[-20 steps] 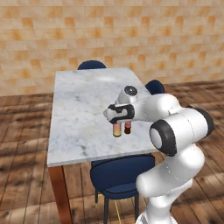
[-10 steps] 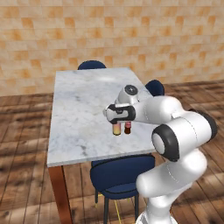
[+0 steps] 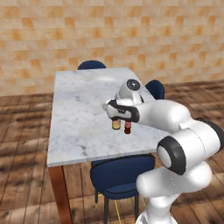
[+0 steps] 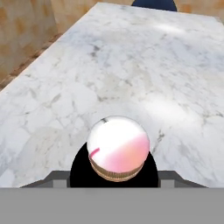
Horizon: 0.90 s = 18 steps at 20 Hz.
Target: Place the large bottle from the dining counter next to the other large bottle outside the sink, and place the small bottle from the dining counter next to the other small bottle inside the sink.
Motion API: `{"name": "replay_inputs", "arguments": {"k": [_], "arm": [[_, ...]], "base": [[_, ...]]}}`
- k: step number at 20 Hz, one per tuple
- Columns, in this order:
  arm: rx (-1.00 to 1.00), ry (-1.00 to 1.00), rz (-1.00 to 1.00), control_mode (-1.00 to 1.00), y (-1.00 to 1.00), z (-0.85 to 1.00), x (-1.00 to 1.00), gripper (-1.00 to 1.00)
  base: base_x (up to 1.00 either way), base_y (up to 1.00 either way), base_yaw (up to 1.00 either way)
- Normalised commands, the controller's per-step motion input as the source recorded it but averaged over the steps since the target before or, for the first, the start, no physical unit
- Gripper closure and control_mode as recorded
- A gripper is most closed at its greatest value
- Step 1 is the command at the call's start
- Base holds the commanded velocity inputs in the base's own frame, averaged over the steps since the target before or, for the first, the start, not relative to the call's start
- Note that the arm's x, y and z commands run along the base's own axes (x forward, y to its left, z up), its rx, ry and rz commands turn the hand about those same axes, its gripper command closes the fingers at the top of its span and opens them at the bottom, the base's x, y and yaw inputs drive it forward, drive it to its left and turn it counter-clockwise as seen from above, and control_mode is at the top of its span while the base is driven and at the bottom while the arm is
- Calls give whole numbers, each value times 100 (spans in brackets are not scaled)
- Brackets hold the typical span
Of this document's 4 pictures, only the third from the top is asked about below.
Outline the amber yellow bottle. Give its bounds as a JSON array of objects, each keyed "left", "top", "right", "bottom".
[{"left": 111, "top": 118, "right": 122, "bottom": 130}]

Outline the brown wooden table leg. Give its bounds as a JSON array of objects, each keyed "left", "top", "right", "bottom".
[{"left": 47, "top": 164, "right": 73, "bottom": 224}]

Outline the dark red bottle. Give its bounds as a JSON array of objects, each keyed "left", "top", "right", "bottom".
[{"left": 123, "top": 120, "right": 132, "bottom": 136}]

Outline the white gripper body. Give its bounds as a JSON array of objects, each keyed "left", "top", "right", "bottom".
[{"left": 101, "top": 99, "right": 131, "bottom": 122}]

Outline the blue upholstered chair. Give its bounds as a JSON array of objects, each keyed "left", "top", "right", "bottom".
[
  {"left": 89, "top": 154, "right": 157, "bottom": 224},
  {"left": 144, "top": 79, "right": 165, "bottom": 101},
  {"left": 77, "top": 59, "right": 107, "bottom": 71}
]

